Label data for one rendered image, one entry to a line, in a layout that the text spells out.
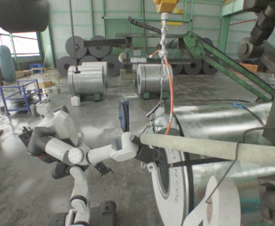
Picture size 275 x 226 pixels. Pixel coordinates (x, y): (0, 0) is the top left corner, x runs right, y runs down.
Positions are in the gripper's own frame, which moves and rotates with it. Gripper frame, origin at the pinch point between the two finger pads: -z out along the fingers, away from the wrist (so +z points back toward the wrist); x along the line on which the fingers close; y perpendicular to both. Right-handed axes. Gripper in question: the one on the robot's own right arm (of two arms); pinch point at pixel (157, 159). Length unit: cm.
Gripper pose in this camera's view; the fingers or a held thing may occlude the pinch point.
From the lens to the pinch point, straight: 93.2
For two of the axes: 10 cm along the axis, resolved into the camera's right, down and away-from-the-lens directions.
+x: 7.3, -4.9, -4.8
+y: -0.4, -7.3, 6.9
